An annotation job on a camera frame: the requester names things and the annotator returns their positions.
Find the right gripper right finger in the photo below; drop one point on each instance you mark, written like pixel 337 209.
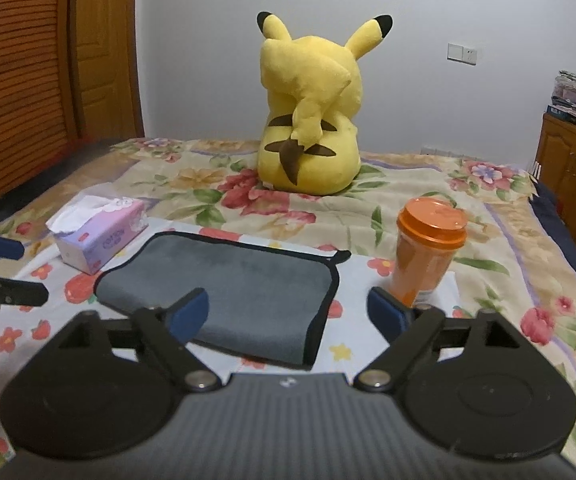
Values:
pixel 410 334

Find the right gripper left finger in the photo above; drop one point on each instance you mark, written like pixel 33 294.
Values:
pixel 164 333

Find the purple and grey towel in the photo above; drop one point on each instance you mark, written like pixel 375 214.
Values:
pixel 264 302

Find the pink tissue box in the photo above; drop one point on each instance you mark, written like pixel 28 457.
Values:
pixel 91 229

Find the orange lidded cup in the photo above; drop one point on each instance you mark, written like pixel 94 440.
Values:
pixel 431 231

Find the floral bed quilt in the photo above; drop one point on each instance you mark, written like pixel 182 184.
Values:
pixel 517 259

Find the wooden slatted wardrobe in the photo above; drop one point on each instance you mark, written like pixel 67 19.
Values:
pixel 37 120

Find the yellow Pikachu plush toy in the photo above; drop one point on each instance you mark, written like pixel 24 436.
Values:
pixel 314 90

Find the wooden door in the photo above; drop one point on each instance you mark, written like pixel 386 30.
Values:
pixel 104 69

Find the white wall switch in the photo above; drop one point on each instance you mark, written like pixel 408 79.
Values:
pixel 460 54

